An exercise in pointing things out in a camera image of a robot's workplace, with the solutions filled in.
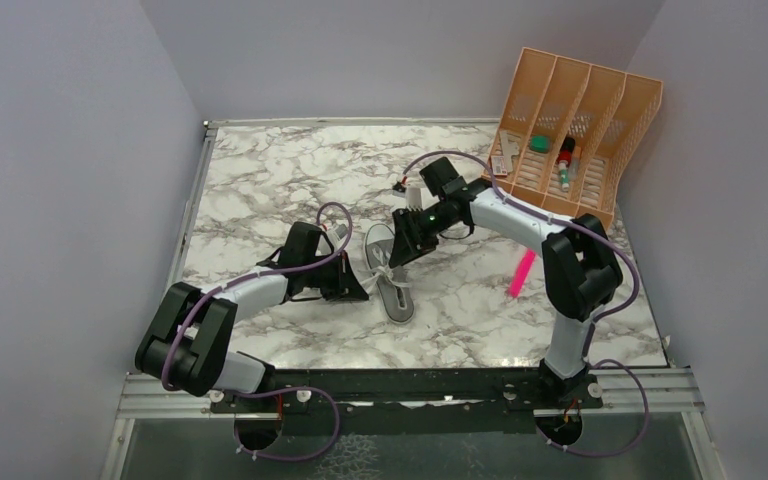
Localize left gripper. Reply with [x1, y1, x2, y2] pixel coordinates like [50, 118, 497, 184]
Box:
[303, 249, 369, 301]

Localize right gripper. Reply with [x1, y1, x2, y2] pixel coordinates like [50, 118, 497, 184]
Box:
[388, 199, 455, 269]

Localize white shoelace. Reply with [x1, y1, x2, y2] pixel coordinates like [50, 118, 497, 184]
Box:
[360, 243, 411, 293]

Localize grey canvas sneaker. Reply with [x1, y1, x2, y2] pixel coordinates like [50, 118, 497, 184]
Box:
[362, 223, 415, 325]

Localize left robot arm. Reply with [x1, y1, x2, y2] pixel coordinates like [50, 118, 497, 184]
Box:
[135, 221, 369, 411]

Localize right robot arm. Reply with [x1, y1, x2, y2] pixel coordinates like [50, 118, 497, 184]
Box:
[388, 157, 624, 407]

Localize pink plastic bar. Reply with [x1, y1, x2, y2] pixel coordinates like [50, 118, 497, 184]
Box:
[508, 249, 537, 298]

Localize grey card pieces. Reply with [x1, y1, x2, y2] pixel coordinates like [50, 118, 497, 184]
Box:
[489, 129, 521, 177]

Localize green round cap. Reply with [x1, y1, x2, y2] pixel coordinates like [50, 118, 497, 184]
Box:
[529, 135, 551, 154]

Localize white green tube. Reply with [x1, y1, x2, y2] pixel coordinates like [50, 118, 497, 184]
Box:
[558, 162, 570, 192]

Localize red black marker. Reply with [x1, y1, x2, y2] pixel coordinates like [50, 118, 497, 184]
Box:
[556, 136, 576, 168]

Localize orange desk organizer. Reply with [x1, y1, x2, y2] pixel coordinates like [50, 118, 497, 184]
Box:
[488, 48, 664, 229]

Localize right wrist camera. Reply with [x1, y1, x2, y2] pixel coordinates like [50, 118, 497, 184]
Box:
[392, 182, 423, 211]

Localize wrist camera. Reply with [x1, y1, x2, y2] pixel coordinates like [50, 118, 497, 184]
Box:
[323, 224, 350, 252]
[392, 182, 423, 211]

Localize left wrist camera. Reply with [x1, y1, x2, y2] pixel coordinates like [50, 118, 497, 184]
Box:
[323, 224, 350, 252]

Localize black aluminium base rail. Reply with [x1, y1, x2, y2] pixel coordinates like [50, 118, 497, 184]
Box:
[116, 368, 706, 435]

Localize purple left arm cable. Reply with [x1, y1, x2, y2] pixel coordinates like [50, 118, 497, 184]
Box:
[160, 201, 355, 464]

